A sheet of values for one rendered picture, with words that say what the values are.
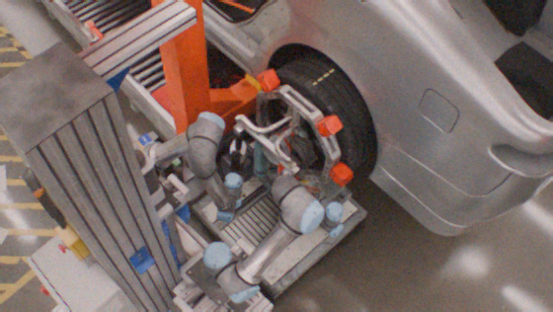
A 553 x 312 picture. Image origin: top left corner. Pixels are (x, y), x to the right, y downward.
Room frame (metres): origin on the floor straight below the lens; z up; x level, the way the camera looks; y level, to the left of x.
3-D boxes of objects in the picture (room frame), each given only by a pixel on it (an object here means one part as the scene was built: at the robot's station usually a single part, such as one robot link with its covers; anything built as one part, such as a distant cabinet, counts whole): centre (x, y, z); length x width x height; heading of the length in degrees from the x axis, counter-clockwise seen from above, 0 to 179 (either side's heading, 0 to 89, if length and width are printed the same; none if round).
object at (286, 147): (1.40, -0.04, 0.85); 0.21 x 0.14 x 0.14; 137
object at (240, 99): (1.84, 0.25, 0.69); 0.52 x 0.17 x 0.35; 137
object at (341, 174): (1.24, -0.32, 0.85); 0.09 x 0.08 x 0.07; 47
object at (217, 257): (0.70, 0.20, 0.98); 0.13 x 0.12 x 0.14; 43
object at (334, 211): (0.98, -0.26, 0.95); 0.11 x 0.08 x 0.11; 43
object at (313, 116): (1.45, -0.09, 0.85); 0.54 x 0.07 x 0.54; 47
